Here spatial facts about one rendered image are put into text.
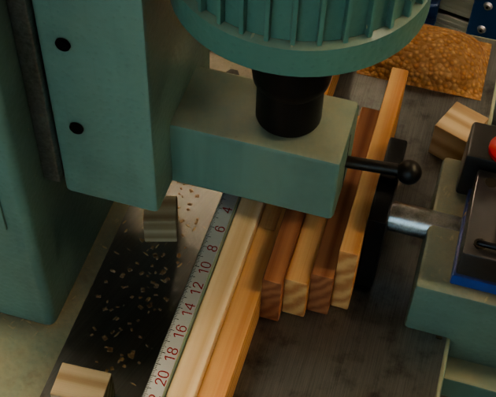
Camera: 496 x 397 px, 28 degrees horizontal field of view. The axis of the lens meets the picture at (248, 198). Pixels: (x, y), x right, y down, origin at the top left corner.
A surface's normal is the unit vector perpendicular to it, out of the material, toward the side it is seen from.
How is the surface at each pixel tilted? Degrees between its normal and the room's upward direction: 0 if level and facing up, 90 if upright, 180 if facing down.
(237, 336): 0
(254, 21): 90
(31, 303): 90
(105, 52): 90
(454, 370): 0
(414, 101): 0
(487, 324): 90
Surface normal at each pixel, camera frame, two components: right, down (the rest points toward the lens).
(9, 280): -0.28, 0.75
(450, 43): 0.22, -0.58
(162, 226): 0.02, 0.79
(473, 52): 0.45, -0.45
